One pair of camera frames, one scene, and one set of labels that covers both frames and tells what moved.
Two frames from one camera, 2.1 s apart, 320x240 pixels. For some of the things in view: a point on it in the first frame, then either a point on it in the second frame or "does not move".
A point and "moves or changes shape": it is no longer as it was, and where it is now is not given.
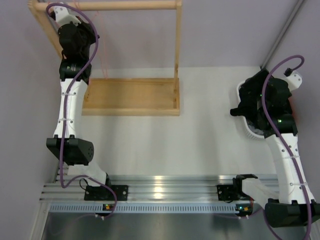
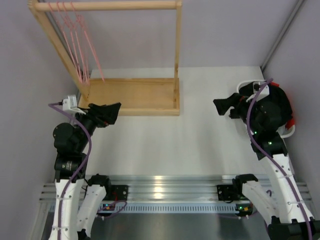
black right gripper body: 259,79 to 242,109
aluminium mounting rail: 143,188 does not move
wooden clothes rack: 126,96 does not move
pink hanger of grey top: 78,5 moves or changes shape
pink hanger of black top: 103,44 to 89,41
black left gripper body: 86,37 to 93,121
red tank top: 293,109 moves or changes shape
